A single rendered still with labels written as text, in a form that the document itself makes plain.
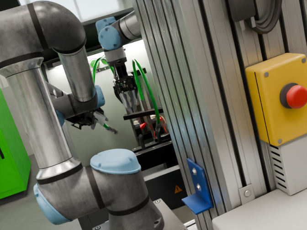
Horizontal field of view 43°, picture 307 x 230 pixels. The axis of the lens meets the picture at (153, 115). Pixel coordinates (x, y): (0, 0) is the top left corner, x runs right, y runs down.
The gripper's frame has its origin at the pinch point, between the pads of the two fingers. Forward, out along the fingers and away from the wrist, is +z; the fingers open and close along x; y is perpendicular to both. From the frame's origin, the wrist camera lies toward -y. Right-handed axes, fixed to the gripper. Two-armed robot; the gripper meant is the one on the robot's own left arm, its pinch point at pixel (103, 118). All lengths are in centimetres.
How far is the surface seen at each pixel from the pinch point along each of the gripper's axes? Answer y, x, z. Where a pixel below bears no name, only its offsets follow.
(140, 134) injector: -0.5, 1.5, 22.0
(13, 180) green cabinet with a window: -70, -245, 128
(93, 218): 36.2, -12.3, 8.4
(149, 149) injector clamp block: 4.8, 1.8, 28.2
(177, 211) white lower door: 33.4, 10.9, 33.3
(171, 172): 21.0, 16.4, 22.1
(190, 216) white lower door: 35, 13, 39
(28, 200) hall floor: -51, -239, 145
